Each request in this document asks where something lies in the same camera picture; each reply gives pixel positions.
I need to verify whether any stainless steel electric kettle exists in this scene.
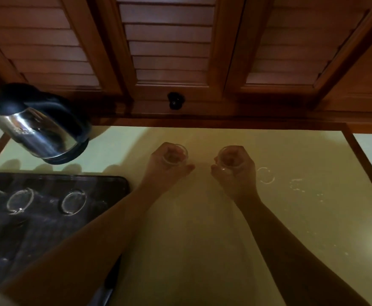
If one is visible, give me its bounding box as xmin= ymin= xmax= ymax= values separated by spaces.
xmin=0 ymin=83 xmax=93 ymax=159

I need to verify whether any person's right forearm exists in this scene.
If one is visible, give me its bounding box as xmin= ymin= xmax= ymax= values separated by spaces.
xmin=235 ymin=195 xmax=371 ymax=306

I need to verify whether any person's right hand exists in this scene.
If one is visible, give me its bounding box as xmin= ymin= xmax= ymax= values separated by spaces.
xmin=210 ymin=146 xmax=257 ymax=202

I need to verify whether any black cabinet knob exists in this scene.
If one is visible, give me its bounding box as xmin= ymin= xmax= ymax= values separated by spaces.
xmin=168 ymin=92 xmax=186 ymax=110

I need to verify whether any small clear drinking glass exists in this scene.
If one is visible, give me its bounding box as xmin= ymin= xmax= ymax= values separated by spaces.
xmin=6 ymin=187 xmax=34 ymax=216
xmin=162 ymin=144 xmax=189 ymax=166
xmin=60 ymin=189 xmax=87 ymax=217
xmin=217 ymin=146 xmax=244 ymax=174

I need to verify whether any louvered wooden cabinet door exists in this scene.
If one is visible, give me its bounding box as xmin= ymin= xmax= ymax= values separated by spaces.
xmin=0 ymin=0 xmax=125 ymax=96
xmin=93 ymin=0 xmax=247 ymax=103
xmin=224 ymin=0 xmax=372 ymax=96

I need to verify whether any black serving tray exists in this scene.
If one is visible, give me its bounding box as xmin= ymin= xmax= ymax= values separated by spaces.
xmin=0 ymin=172 xmax=131 ymax=306

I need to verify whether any person's left hand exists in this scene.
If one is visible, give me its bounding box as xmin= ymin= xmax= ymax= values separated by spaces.
xmin=140 ymin=142 xmax=195 ymax=192

